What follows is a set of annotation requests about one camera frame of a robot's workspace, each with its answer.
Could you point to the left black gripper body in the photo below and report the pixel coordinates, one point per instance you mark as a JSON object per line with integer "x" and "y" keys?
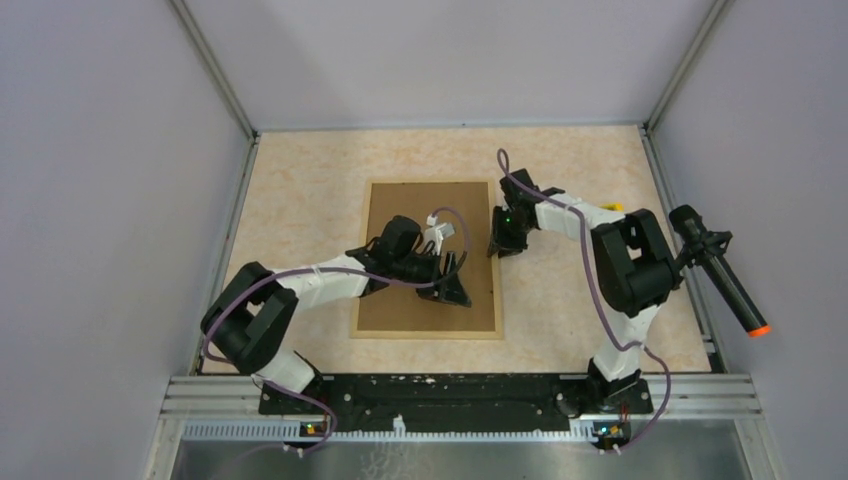
{"x": 410, "y": 267}

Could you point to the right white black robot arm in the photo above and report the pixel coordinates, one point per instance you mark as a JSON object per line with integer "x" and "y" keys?
{"x": 629, "y": 267}

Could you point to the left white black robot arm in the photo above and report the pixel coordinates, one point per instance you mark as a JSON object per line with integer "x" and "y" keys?
{"x": 246, "y": 324}

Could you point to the yellow calculator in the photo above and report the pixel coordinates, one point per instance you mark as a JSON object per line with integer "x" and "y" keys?
{"x": 613, "y": 206}

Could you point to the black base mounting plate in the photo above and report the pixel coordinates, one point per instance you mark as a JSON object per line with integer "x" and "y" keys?
{"x": 457, "y": 403}

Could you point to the black microphone orange tip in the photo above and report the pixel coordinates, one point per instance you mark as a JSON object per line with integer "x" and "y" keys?
{"x": 686, "y": 221}

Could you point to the black microphone tripod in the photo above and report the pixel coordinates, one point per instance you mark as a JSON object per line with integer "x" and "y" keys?
{"x": 699, "y": 249}

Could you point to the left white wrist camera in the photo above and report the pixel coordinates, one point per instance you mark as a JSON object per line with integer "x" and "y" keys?
{"x": 435, "y": 235}

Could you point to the white toothed cable rail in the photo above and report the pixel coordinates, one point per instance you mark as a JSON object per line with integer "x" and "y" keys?
{"x": 294, "y": 432}

